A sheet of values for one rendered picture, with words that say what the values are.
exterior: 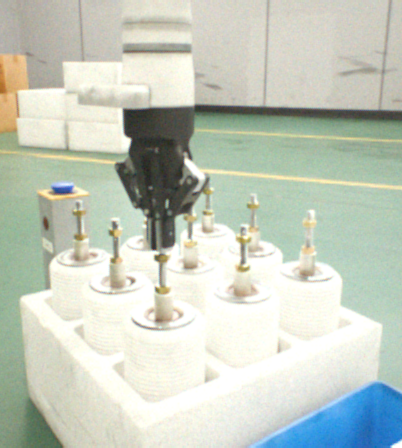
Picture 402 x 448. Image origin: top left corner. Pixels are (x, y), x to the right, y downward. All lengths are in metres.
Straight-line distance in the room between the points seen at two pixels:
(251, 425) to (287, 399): 0.06
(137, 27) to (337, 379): 0.51
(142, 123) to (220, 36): 5.70
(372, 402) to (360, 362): 0.05
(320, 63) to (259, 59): 0.66
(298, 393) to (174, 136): 0.37
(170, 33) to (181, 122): 0.08
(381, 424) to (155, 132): 0.51
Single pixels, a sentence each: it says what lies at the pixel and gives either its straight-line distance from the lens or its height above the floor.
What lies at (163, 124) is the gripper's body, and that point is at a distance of 0.54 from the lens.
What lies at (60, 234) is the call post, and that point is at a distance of 0.96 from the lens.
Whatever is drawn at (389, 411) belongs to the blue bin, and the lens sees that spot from 0.81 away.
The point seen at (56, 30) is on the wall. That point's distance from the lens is 7.42.
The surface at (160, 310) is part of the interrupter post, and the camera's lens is 0.62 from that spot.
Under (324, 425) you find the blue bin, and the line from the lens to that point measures 0.74.
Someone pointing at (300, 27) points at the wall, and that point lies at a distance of 5.94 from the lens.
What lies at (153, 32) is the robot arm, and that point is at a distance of 0.54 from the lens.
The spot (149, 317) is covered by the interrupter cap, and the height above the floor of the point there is 0.25.
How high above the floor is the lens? 0.53
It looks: 16 degrees down
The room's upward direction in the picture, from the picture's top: straight up
